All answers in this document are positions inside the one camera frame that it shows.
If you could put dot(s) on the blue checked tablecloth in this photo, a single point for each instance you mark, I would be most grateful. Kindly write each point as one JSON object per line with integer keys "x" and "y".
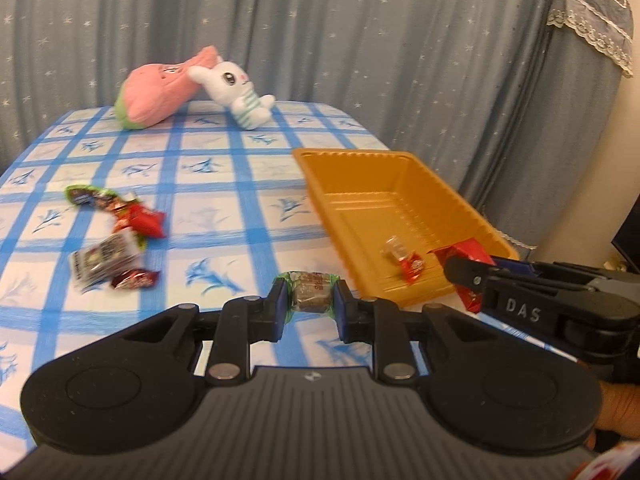
{"x": 210, "y": 220}

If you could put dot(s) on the grey lace trimmed cover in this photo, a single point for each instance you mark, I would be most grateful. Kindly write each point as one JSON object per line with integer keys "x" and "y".
{"x": 585, "y": 110}

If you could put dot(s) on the orange plastic tray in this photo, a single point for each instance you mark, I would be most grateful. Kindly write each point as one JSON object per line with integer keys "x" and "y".
{"x": 395, "y": 220}

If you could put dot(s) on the red clear candy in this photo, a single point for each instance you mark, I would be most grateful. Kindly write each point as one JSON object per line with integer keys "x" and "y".
{"x": 406, "y": 260}

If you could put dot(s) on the dark red candy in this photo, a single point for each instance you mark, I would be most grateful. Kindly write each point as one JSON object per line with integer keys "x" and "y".
{"x": 134, "y": 279}

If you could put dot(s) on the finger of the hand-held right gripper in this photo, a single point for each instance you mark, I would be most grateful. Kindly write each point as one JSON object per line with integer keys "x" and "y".
{"x": 467, "y": 272}
{"x": 515, "y": 266}

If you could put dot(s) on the person's right hand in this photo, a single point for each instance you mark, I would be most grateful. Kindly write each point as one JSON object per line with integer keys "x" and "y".
{"x": 622, "y": 407}

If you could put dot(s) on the bright red snack packet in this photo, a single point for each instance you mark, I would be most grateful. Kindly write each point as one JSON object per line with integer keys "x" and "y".
{"x": 145, "y": 220}

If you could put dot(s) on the black monitor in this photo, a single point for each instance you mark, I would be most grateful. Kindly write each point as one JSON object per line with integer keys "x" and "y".
{"x": 629, "y": 245}

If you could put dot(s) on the white rabbit plush toy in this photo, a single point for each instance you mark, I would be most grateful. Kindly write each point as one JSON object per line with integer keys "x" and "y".
{"x": 232, "y": 90}

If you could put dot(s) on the green edged dark snack packet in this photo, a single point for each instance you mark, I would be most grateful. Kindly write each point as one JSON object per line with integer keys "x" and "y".
{"x": 87, "y": 194}

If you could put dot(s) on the silver black snack packet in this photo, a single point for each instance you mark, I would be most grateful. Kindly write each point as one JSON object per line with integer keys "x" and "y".
{"x": 102, "y": 256}

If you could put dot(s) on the small yellowish object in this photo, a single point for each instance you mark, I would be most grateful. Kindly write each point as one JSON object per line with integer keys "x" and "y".
{"x": 616, "y": 263}

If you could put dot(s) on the grey blue star curtain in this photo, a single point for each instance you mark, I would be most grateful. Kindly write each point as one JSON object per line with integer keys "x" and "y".
{"x": 325, "y": 35}

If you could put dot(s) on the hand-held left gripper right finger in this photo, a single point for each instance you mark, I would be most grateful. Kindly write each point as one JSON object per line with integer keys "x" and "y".
{"x": 341, "y": 310}

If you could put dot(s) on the shiny red candy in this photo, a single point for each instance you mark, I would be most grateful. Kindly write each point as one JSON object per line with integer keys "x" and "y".
{"x": 462, "y": 250}

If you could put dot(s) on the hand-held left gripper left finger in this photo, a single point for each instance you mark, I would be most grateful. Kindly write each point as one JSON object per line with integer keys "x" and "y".
{"x": 280, "y": 310}

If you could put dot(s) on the pink peach plush toy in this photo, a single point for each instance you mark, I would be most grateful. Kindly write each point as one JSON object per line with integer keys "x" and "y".
{"x": 152, "y": 92}

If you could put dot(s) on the red white printed cloth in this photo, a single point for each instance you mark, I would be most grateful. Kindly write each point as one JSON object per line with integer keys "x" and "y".
{"x": 612, "y": 462}

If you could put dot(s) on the green brown candy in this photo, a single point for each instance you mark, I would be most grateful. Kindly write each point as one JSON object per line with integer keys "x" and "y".
{"x": 311, "y": 292}

